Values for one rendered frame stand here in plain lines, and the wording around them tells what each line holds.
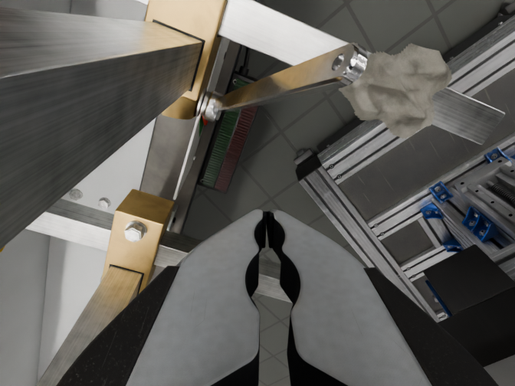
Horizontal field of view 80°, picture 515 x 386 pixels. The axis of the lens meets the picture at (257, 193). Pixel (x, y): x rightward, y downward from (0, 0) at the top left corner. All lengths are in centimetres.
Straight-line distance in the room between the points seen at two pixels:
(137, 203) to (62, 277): 46
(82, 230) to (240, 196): 94
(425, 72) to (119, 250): 33
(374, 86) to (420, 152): 83
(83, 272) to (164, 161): 37
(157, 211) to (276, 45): 20
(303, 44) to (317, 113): 91
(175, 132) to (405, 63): 30
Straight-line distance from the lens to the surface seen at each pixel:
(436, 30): 126
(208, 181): 47
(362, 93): 27
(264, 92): 17
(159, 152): 47
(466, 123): 32
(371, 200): 111
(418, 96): 29
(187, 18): 25
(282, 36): 26
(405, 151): 107
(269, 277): 38
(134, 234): 33
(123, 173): 59
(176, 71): 19
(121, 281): 37
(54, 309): 87
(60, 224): 39
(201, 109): 27
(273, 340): 186
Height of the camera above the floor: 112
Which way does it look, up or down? 63 degrees down
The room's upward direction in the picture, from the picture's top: 179 degrees clockwise
